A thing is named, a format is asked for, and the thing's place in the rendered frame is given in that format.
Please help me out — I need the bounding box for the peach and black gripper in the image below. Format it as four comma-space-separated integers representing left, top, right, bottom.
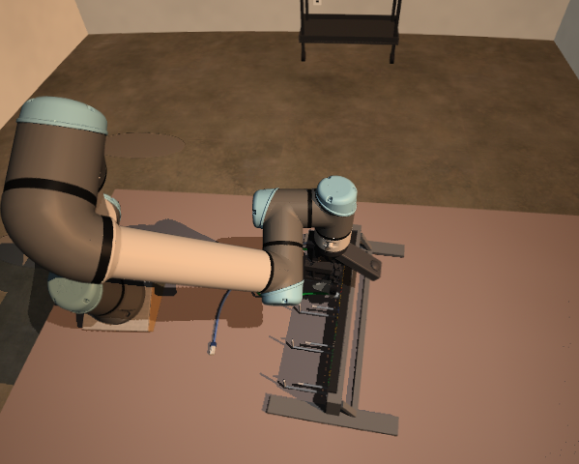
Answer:
304, 230, 348, 298

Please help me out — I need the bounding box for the dark grey port rack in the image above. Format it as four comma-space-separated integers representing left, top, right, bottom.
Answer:
267, 224, 405, 435

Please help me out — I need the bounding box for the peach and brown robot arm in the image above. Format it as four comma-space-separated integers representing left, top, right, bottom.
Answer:
0, 97, 382, 325

